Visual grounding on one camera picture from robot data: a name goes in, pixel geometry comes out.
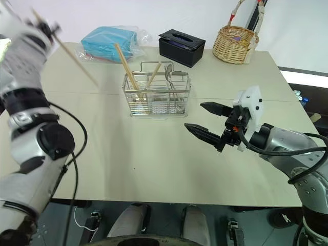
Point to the purple item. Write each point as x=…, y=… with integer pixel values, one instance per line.
x=237, y=38

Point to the black stand foot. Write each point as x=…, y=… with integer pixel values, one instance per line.
x=236, y=232
x=92, y=225

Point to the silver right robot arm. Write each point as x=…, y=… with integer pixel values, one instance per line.
x=289, y=148

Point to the black rounded object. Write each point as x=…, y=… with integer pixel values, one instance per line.
x=284, y=217

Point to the blue white bottle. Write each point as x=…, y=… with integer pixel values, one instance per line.
x=303, y=98

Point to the white side table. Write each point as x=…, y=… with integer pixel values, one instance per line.
x=305, y=75

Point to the grey rounded shape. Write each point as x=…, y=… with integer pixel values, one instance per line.
x=128, y=221
x=196, y=225

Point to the blue folded cloth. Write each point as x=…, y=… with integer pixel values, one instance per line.
x=110, y=42

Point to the black tissue box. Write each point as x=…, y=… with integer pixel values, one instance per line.
x=179, y=50

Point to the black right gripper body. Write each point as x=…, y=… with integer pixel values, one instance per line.
x=234, y=128

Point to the woven wicker basket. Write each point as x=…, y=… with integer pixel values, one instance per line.
x=232, y=52

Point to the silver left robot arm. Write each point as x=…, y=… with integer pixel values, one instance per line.
x=28, y=159

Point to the wooden chopstick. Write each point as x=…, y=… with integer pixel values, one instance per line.
x=77, y=61
x=125, y=64
x=155, y=73

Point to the blue packets in plastic bag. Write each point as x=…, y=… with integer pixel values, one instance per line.
x=138, y=48

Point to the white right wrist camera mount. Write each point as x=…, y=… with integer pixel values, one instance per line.
x=253, y=107

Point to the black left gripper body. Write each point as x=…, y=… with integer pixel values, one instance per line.
x=44, y=41

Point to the metal spoon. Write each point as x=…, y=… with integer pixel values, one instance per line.
x=168, y=71

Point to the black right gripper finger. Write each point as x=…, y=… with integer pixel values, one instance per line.
x=205, y=133
x=217, y=109

